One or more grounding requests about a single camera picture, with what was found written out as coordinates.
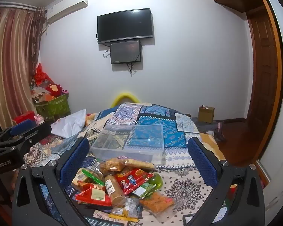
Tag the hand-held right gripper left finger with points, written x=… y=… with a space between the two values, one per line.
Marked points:
x=78 y=156

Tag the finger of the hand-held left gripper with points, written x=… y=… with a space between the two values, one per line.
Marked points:
x=39 y=131
x=22 y=125

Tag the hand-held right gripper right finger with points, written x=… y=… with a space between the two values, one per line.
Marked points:
x=201 y=161

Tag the clear packet with green stripe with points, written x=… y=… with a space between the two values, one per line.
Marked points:
x=92 y=175

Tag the clear plastic bag green zip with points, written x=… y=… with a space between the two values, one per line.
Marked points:
x=132 y=143

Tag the orange-edged rice cracker packet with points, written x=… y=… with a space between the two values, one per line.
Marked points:
x=141 y=163

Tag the orange snack packet green label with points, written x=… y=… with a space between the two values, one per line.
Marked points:
x=155 y=202

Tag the red box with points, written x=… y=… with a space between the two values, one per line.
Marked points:
x=23 y=117

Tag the pink plush toy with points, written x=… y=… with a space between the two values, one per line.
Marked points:
x=39 y=118

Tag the blue patchwork quilt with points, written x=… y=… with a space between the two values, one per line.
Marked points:
x=179 y=146

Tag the green storage box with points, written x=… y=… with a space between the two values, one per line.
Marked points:
x=53 y=107

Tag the white pillow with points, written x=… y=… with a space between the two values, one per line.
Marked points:
x=69 y=123

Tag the dark clothes heap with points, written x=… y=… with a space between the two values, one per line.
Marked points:
x=217 y=131

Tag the orange-brown fried snack packet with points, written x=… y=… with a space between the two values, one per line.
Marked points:
x=113 y=164

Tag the red packet with green label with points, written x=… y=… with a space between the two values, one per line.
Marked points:
x=94 y=196

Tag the red plush toy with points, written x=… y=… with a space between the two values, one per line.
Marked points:
x=53 y=89

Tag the small cardboard box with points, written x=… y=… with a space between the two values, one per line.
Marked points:
x=206 y=114

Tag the brown roll snack packet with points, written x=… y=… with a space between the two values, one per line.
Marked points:
x=113 y=188

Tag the green jelly cup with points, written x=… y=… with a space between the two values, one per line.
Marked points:
x=158 y=181

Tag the red cartoon snack packet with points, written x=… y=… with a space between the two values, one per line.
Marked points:
x=129 y=180

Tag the striped red curtain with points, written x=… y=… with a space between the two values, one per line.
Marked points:
x=11 y=58

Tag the yellow foam tube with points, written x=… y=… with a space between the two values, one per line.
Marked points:
x=125 y=96

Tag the brown wooden door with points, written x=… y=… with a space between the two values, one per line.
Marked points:
x=264 y=70

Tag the white air conditioner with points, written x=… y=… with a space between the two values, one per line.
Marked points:
x=66 y=6

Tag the small black wall monitor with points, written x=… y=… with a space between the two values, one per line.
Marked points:
x=125 y=51

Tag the large black wall television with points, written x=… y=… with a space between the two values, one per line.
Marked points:
x=125 y=24

